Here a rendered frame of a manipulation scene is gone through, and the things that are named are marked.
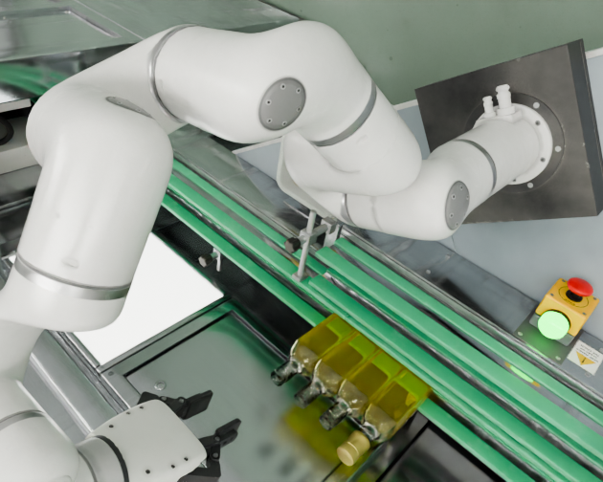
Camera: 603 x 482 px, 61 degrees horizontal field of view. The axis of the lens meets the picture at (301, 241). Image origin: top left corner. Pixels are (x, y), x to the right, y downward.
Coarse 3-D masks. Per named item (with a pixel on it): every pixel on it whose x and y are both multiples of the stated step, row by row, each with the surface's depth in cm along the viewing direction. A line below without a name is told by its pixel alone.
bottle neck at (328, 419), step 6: (336, 402) 87; (342, 402) 87; (330, 408) 86; (336, 408) 86; (342, 408) 86; (348, 408) 87; (324, 414) 85; (330, 414) 85; (336, 414) 85; (342, 414) 85; (324, 420) 86; (330, 420) 84; (336, 420) 85; (342, 420) 86; (324, 426) 85; (330, 426) 84; (336, 426) 85
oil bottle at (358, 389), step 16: (384, 352) 95; (368, 368) 92; (384, 368) 92; (400, 368) 93; (352, 384) 88; (368, 384) 89; (384, 384) 90; (336, 400) 89; (352, 400) 86; (368, 400) 87; (352, 416) 88
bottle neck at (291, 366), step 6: (288, 360) 93; (294, 360) 92; (282, 366) 91; (288, 366) 91; (294, 366) 92; (300, 366) 92; (276, 372) 90; (282, 372) 90; (288, 372) 90; (294, 372) 91; (276, 378) 92; (282, 378) 90; (288, 378) 91; (276, 384) 91
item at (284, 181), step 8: (280, 144) 111; (280, 152) 112; (280, 160) 113; (280, 168) 114; (280, 176) 116; (288, 176) 117; (280, 184) 116; (288, 184) 117; (288, 192) 115; (296, 192) 115; (304, 192) 115; (304, 200) 113; (312, 200) 113; (312, 208) 112; (320, 208) 111
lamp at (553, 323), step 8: (552, 312) 84; (560, 312) 83; (544, 320) 83; (552, 320) 82; (560, 320) 82; (568, 320) 83; (544, 328) 83; (552, 328) 82; (560, 328) 82; (568, 328) 83; (552, 336) 83; (560, 336) 82
